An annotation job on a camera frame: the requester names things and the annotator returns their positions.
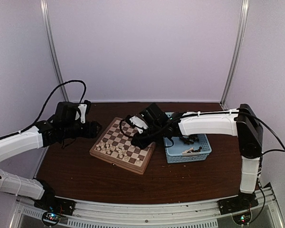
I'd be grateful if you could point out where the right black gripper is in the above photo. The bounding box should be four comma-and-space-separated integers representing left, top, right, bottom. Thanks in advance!
131, 123, 163, 150

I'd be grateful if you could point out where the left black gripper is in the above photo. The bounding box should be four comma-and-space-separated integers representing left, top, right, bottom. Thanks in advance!
62, 120, 102, 139

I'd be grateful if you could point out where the white queen chess piece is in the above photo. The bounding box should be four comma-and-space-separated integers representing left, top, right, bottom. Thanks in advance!
118, 150, 123, 159

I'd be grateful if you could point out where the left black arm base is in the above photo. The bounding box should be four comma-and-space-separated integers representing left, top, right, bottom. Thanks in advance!
33, 179, 76, 216

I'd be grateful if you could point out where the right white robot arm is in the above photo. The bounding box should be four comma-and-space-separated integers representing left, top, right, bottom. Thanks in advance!
126, 103, 263, 210

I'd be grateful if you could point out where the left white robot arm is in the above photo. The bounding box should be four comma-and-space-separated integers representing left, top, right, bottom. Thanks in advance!
0, 100, 101, 211

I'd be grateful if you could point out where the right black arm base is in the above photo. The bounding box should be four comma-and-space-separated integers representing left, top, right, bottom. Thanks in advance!
218, 192, 259, 215

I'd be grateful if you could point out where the dark chess pieces pile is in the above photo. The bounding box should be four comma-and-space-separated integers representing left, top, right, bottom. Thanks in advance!
179, 134, 202, 153

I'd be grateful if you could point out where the white chess pieces pile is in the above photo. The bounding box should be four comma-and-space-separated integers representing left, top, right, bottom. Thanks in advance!
182, 147, 194, 154

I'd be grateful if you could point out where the wooden folding chess board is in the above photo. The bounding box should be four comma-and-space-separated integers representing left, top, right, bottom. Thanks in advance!
90, 117, 156, 175

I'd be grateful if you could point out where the light blue plastic basket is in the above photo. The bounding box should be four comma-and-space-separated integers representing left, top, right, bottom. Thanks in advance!
163, 111, 213, 164

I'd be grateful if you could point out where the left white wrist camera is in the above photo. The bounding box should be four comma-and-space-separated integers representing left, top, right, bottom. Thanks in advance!
75, 100, 91, 124

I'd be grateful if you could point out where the left black cable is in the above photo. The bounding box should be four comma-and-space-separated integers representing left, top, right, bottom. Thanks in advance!
0, 79, 87, 143

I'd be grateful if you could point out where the black cable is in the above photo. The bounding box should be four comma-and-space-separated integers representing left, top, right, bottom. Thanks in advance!
0, 79, 87, 143
238, 108, 285, 155

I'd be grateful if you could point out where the right black cable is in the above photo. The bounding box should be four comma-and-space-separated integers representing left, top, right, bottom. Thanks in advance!
238, 108, 285, 155

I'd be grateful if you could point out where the front aluminium rail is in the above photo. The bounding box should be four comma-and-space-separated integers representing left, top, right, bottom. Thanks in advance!
7, 187, 285, 228

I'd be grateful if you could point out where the left aluminium frame post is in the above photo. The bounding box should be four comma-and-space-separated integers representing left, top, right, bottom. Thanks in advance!
39, 0, 71, 106

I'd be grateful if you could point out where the aluminium frame post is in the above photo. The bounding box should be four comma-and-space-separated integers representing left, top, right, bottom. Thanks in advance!
39, 0, 71, 106
220, 0, 249, 109

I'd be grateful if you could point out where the right aluminium frame post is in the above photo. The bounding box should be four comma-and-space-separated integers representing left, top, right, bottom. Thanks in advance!
220, 0, 249, 109

